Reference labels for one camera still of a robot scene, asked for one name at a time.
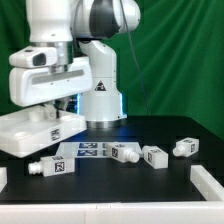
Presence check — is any white right obstacle wall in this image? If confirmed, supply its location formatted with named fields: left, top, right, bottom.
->
left=190, top=165, right=224, bottom=202

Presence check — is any white left wall block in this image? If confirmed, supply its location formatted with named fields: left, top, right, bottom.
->
left=0, top=167, right=7, bottom=193

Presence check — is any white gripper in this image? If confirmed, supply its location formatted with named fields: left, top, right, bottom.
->
left=9, top=46, right=92, bottom=119

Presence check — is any white front wall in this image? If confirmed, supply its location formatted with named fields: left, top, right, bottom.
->
left=0, top=202, right=224, bottom=224

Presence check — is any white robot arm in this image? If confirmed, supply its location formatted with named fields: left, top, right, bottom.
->
left=9, top=0, right=140, bottom=128

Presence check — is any white tag sheet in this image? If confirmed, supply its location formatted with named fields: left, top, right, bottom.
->
left=56, top=142, right=142, bottom=158

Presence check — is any white square table top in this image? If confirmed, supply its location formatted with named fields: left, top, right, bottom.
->
left=0, top=106, right=86, bottom=158

